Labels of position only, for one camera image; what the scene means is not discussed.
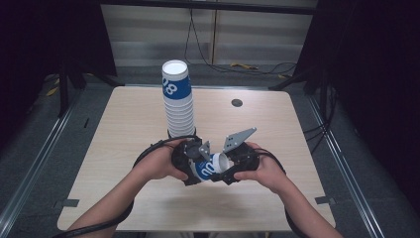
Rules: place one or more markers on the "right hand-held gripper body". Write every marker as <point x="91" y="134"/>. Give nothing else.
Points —
<point x="246" y="158"/>

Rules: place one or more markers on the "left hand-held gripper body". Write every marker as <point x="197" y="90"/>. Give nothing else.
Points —
<point x="185" y="155"/>

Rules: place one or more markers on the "blue printed paper cup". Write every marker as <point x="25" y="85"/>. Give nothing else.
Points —
<point x="206" y="170"/>

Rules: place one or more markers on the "stack of white paper cups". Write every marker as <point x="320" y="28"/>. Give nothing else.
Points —
<point x="180" y="109"/>

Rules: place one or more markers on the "person's right hand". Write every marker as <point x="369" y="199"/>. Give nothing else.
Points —
<point x="269" y="175"/>

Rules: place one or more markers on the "person's left hand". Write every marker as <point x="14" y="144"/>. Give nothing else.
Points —
<point x="157" y="163"/>

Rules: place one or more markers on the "round grey table grommet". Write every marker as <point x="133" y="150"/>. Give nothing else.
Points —
<point x="237" y="102"/>

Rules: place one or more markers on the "grey tape strip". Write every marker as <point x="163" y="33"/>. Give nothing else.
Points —
<point x="325" y="200"/>
<point x="67" y="203"/>

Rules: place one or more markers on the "yellow floor marker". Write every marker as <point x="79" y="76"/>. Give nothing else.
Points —
<point x="52" y="91"/>
<point x="282" y="76"/>
<point x="244" y="66"/>

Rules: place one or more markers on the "black metal stand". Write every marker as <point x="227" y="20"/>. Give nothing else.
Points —
<point x="297" y="77"/>
<point x="62" y="95"/>

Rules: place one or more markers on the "small black floor tape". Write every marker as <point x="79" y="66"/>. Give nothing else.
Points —
<point x="86" y="123"/>

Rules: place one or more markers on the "dark curtain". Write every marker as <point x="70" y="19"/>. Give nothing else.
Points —
<point x="373" y="82"/>
<point x="33" y="49"/>

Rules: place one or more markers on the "black overhead bar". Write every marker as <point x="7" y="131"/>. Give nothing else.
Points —
<point x="214" y="6"/>

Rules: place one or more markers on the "silver metal floor rail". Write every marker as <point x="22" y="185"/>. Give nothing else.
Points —
<point x="36" y="162"/>
<point x="343" y="162"/>

